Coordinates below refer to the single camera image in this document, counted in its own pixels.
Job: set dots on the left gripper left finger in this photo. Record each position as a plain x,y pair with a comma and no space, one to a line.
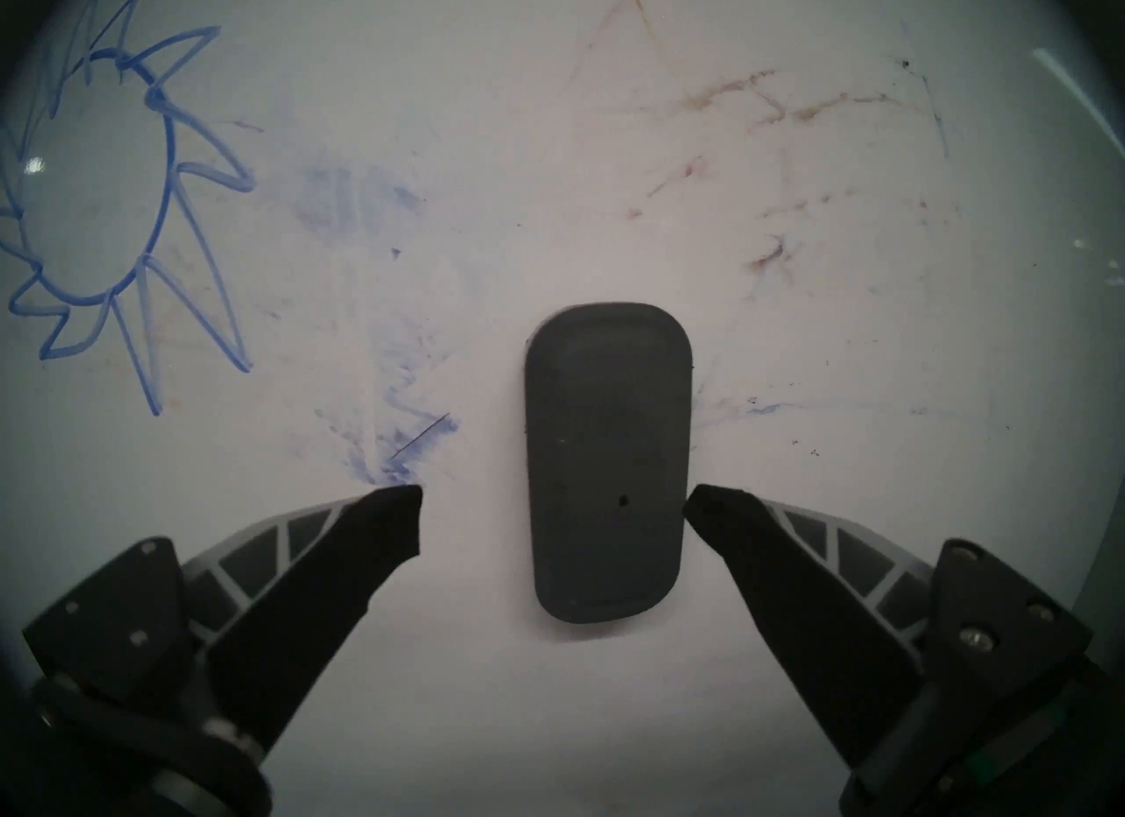
325,578

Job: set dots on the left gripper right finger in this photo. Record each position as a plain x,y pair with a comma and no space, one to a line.
791,587

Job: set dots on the dark grey whiteboard eraser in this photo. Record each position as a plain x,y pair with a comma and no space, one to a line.
606,472

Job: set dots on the white freestanding whiteboard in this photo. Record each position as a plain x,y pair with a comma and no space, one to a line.
791,297

